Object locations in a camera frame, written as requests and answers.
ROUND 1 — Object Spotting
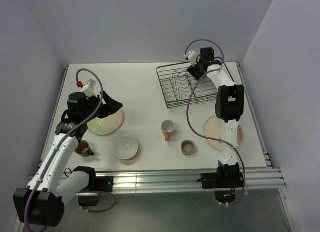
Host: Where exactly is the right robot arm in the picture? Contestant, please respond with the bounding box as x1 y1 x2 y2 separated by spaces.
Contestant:
184 47 245 167

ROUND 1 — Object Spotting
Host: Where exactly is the aluminium frame rail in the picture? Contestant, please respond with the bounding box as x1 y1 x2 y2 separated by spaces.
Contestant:
97 167 287 195

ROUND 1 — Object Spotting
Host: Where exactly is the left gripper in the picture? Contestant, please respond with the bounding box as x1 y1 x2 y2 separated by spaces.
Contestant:
82 91 123 123

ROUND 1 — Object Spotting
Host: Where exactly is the pink and cream plate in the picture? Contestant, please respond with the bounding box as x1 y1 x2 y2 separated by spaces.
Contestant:
203 116 244 152

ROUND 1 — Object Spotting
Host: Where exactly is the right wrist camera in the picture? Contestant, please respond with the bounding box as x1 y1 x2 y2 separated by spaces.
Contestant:
184 50 200 67

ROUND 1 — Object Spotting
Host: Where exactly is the green and cream plate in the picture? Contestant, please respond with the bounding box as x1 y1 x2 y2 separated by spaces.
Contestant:
87 108 125 136

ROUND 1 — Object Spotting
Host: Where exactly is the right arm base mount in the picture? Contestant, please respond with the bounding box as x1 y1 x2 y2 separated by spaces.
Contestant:
197 172 245 205

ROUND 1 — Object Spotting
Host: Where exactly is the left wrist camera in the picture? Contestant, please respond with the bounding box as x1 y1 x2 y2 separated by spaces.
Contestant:
76 79 97 98

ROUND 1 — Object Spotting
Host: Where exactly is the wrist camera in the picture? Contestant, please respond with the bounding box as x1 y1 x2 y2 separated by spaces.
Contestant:
184 50 200 67
76 79 97 98

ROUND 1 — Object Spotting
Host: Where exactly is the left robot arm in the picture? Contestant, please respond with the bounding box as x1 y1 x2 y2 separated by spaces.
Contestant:
13 92 123 229

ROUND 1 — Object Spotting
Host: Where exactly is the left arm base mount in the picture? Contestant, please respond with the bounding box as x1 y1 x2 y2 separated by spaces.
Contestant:
78 176 117 208

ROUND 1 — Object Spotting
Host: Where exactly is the white bowl orange outside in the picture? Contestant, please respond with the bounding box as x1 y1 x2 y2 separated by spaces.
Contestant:
114 137 139 161

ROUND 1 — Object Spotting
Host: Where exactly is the orange mug white inside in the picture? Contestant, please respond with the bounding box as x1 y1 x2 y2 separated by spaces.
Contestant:
161 120 176 142

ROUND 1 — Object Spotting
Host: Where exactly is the small beige speckled cup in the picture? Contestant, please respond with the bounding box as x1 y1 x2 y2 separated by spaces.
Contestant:
180 140 196 156

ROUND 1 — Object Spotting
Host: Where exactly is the black wire dish rack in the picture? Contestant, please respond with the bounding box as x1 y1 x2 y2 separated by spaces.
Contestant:
156 62 218 109

